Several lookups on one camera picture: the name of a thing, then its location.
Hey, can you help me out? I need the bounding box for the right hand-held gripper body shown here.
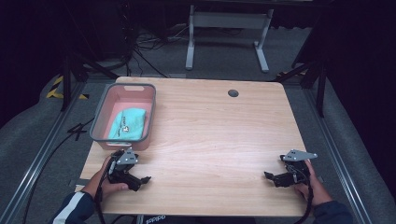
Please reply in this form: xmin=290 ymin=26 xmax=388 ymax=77
xmin=278 ymin=148 xmax=318 ymax=185

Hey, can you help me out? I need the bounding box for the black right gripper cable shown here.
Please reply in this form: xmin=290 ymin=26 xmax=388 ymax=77
xmin=292 ymin=181 xmax=315 ymax=224

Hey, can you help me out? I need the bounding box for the person's right hand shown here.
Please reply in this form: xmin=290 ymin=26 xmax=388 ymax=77
xmin=293 ymin=159 xmax=333 ymax=207

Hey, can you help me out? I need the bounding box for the black floor cable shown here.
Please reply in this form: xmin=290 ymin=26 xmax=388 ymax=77
xmin=21 ymin=117 xmax=95 ymax=224

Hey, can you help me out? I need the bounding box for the teal cloth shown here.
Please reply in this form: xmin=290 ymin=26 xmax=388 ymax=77
xmin=107 ymin=107 xmax=148 ymax=142

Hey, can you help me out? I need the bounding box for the gray metal desk frame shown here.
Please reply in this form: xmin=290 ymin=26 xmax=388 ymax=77
xmin=185 ymin=4 xmax=276 ymax=74

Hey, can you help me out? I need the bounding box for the bundle of black floor cables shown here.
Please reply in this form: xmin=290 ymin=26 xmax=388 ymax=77
xmin=122 ymin=6 xmax=190 ymax=78

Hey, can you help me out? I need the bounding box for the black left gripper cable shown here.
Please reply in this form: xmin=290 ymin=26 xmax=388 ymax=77
xmin=93 ymin=159 xmax=116 ymax=224

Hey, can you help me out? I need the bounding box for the aluminium floor rail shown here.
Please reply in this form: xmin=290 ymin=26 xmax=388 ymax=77
xmin=303 ymin=87 xmax=375 ymax=224
xmin=0 ymin=81 xmax=88 ymax=224

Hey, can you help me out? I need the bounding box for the black metal stand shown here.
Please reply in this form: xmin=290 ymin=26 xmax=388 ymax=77
xmin=60 ymin=50 xmax=120 ymax=112
xmin=275 ymin=59 xmax=329 ymax=119

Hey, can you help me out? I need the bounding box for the black tape cross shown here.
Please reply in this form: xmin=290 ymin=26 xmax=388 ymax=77
xmin=66 ymin=122 xmax=89 ymax=142

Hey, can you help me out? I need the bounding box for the pink basket with gray rim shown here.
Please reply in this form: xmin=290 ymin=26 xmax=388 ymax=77
xmin=89 ymin=82 xmax=157 ymax=152

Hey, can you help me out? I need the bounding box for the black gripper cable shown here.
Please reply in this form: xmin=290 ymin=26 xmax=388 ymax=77
xmin=292 ymin=181 xmax=315 ymax=224
xmin=93 ymin=159 xmax=116 ymax=224

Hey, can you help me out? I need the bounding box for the yellow black hazard tape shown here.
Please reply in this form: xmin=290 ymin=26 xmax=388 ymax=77
xmin=45 ymin=76 xmax=91 ymax=101

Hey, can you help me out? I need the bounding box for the person's left hand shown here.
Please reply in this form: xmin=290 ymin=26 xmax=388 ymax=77
xmin=81 ymin=155 xmax=130 ymax=200

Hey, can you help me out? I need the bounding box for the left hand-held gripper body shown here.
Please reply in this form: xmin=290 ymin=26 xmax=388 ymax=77
xmin=106 ymin=147 xmax=140 ymax=185

